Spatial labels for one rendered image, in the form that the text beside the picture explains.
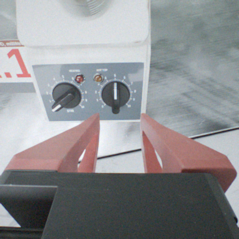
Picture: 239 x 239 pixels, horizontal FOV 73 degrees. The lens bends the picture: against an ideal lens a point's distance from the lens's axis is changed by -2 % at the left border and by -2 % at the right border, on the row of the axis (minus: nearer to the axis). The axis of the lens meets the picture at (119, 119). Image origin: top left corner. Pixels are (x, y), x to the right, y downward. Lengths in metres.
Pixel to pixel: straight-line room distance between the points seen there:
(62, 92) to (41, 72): 0.03
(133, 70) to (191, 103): 0.12
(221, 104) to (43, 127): 0.26
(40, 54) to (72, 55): 0.03
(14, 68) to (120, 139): 0.17
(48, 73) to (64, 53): 0.03
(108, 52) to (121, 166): 0.16
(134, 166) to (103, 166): 0.05
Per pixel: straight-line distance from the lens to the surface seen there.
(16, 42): 0.24
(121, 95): 0.19
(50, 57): 0.19
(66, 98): 0.18
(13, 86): 0.28
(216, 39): 0.29
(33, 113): 0.27
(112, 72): 0.18
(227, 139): 0.29
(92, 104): 0.20
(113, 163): 0.25
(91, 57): 0.18
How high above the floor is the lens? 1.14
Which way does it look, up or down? 85 degrees down
